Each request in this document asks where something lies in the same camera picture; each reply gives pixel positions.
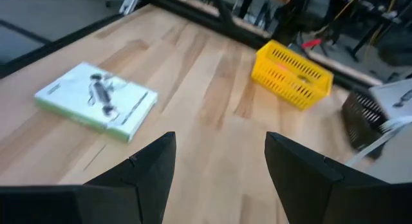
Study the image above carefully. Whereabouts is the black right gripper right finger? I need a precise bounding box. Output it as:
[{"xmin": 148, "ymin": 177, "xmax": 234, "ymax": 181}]
[{"xmin": 264, "ymin": 131, "xmax": 412, "ymax": 224}]

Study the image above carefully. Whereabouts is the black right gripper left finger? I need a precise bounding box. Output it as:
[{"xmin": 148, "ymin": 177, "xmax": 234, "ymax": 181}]
[{"xmin": 0, "ymin": 131, "xmax": 178, "ymax": 224}]

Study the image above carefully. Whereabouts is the white Acer product box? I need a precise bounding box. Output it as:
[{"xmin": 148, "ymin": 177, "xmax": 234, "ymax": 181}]
[
  {"xmin": 33, "ymin": 61, "xmax": 159, "ymax": 144},
  {"xmin": 368, "ymin": 78, "xmax": 412, "ymax": 122}
]

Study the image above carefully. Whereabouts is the black plastic basket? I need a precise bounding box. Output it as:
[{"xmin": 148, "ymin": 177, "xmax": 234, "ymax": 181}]
[{"xmin": 341, "ymin": 88, "xmax": 392, "ymax": 153}]

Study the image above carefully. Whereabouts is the yellow plastic basket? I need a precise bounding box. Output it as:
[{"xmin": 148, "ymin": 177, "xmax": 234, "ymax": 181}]
[{"xmin": 250, "ymin": 39, "xmax": 335, "ymax": 111}]

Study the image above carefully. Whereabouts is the silver aluminium extrusion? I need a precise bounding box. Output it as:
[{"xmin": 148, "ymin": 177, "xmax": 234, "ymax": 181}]
[{"xmin": 118, "ymin": 0, "xmax": 143, "ymax": 16}]

